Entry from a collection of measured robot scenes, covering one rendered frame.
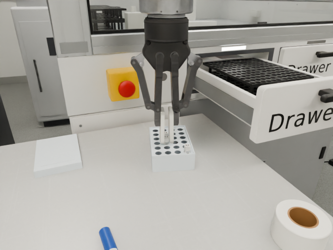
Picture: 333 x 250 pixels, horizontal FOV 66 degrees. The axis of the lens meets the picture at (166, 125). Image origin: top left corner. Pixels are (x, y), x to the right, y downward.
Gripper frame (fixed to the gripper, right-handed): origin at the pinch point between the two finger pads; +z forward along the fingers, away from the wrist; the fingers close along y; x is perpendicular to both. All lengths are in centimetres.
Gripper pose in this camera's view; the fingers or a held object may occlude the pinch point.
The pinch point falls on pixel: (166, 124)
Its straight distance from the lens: 52.1
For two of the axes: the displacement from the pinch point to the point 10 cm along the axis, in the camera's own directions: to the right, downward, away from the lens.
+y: 9.9, -0.5, 0.9
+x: -1.0, -4.4, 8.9
